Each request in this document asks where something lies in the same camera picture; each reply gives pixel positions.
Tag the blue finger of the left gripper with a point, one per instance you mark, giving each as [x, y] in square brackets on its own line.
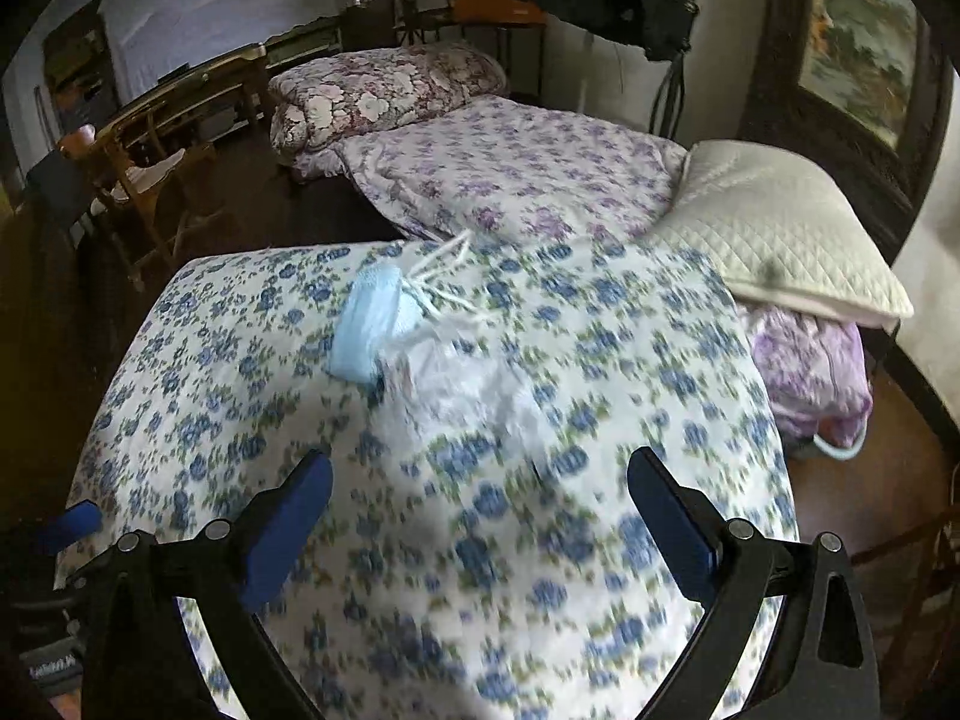
[78, 522]

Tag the orange top side table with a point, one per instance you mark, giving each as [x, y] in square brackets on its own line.
[516, 32]

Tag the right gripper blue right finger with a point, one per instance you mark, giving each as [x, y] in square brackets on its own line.
[683, 523]

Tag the purple floral bed cover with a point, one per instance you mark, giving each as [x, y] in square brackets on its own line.
[509, 171]

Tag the blue floral bed sheet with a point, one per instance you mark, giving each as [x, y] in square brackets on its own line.
[449, 576]

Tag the maroon floral rolled quilt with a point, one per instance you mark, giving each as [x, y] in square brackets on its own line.
[354, 93]

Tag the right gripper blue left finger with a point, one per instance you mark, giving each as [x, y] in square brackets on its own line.
[273, 529]

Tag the purple floral blanket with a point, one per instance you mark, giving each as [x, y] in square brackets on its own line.
[813, 368]

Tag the light blue wash basin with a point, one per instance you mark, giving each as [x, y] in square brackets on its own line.
[835, 439]

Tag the wooden desk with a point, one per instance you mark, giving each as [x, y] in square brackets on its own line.
[237, 81]

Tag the framed landscape painting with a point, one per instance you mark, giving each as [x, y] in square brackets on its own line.
[860, 57]

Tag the wooden armchair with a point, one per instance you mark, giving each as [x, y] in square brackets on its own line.
[171, 197]

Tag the clear plastic wrapper bag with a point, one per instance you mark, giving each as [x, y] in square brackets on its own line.
[437, 383]

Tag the white quilted pillow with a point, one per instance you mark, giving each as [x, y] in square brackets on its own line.
[779, 231]

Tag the light blue face mask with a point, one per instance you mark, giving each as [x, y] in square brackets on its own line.
[386, 301]

